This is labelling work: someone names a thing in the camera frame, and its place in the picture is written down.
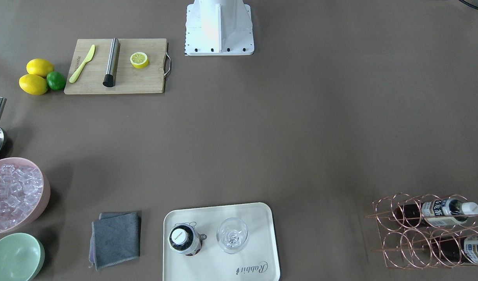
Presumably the tea bottle white cap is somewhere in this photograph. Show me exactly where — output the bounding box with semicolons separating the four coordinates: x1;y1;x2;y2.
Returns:
167;222;207;256

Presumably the copper wire bottle basket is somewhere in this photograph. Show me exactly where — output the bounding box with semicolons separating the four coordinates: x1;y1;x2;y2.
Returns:
371;193;478;270

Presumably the tea bottle in basket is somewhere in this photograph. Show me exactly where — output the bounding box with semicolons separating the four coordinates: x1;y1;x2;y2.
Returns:
431;235;478;265
393;198;478;228

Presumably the clear wine glass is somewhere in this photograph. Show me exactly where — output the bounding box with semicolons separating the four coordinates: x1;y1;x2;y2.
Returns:
216;217;249;254

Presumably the white rabbit tray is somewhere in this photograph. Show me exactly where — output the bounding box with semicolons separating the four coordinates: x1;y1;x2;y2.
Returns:
162;203;281;281

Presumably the half lemon slice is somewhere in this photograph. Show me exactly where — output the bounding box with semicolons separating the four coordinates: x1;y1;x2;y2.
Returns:
130;52;149;69

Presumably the steel muddler black tip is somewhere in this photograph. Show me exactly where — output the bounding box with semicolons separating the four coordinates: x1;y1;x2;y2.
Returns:
103;38;121;87

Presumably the grey folded cloth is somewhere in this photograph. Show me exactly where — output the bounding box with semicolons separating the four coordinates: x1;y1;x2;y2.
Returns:
89;212;141;270

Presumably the bamboo cutting board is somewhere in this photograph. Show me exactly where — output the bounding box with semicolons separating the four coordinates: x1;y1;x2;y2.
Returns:
64;38;169;95

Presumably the yellow plastic knife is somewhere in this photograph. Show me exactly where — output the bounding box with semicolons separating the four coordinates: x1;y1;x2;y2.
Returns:
69;44;96;83

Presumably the green lime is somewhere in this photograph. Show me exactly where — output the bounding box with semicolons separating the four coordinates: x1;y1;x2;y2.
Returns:
46;71;66;91

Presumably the yellow lemon lower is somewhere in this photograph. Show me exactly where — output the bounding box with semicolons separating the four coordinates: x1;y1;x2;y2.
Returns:
19;74;48;95

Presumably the yellow lemon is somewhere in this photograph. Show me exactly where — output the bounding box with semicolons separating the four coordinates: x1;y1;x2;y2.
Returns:
26;58;55;78
19;74;48;95

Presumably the yellow lemon upper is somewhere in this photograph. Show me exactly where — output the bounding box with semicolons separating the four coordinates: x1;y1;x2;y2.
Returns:
26;58;55;78

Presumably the pink bowl with ice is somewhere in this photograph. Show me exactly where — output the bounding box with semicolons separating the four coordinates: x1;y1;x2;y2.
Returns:
0;158;50;234

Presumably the green bowl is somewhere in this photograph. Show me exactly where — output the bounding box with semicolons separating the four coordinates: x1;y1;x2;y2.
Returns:
0;233;45;281

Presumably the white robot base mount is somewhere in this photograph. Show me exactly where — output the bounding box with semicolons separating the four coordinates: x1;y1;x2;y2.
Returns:
184;0;255;56

